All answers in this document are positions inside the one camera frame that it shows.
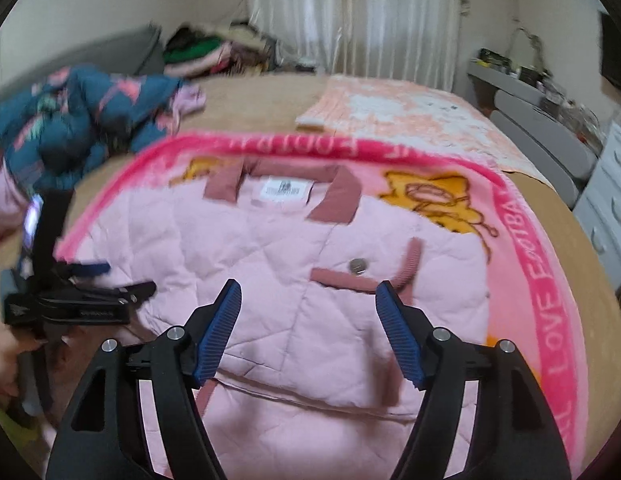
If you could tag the pink cartoon fleece blanket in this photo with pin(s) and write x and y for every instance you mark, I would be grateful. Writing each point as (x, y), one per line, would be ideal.
(432, 194)

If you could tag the white drawer cabinet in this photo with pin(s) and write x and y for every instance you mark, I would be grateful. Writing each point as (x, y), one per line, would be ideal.
(598, 209)

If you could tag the pile of folded clothes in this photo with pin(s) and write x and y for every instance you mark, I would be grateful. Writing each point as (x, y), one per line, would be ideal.
(208, 50)

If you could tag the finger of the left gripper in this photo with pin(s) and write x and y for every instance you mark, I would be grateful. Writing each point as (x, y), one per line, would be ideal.
(135, 293)
(81, 271)

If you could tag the pink quilted jacket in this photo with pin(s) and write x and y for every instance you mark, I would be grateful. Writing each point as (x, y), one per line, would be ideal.
(308, 387)

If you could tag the peach white small blanket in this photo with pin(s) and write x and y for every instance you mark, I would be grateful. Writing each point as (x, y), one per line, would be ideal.
(404, 113)

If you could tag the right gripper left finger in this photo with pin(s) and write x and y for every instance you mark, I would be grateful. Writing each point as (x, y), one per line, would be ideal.
(101, 435)

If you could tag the white striped curtain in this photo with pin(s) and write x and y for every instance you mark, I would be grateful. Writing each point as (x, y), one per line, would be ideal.
(414, 40)

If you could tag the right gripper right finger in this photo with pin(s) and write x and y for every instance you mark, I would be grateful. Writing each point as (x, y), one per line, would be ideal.
(514, 434)

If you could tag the black flat television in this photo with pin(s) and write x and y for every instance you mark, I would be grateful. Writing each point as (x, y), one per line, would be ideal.
(610, 45)

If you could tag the navy flamingo comforter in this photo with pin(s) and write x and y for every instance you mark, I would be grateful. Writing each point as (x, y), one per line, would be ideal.
(58, 130)

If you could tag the person's left hand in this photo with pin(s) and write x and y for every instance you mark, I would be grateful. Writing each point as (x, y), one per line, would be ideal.
(12, 344)

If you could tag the clutter on grey shelf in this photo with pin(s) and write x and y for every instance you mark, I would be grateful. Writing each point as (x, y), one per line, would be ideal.
(525, 63)

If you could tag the grey headboard cushion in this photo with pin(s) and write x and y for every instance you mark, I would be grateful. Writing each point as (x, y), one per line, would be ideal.
(136, 52)

